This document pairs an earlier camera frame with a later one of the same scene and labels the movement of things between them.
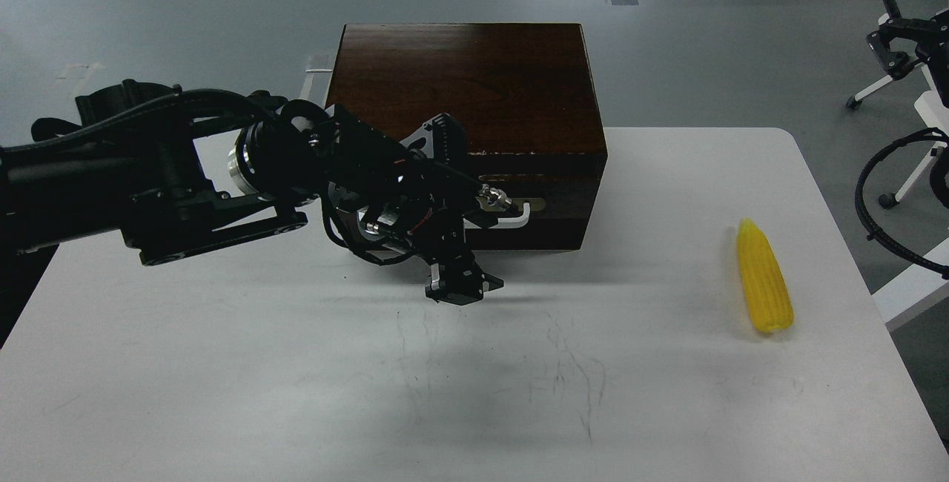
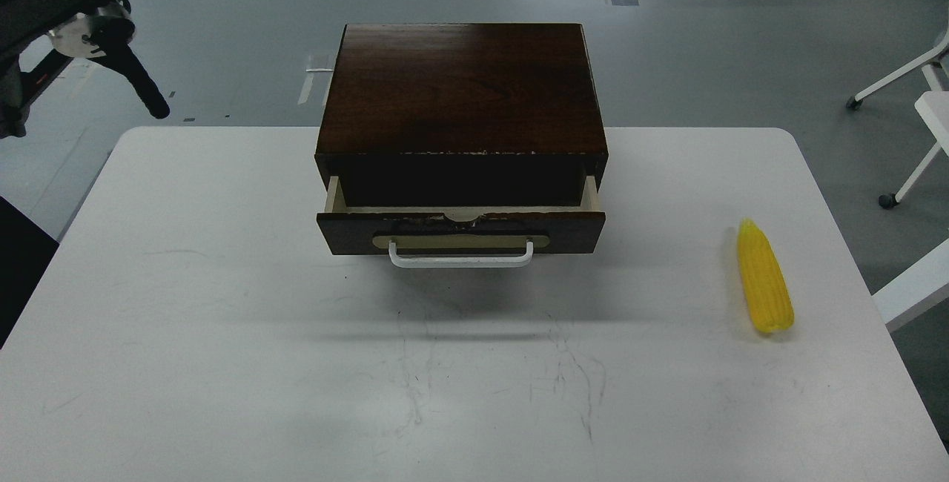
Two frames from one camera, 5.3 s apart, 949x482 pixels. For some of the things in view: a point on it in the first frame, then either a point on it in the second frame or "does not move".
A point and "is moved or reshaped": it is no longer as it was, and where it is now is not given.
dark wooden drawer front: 560,188 is moved or reshaped
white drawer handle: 505,222 → 458,262
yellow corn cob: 764,279 does not move
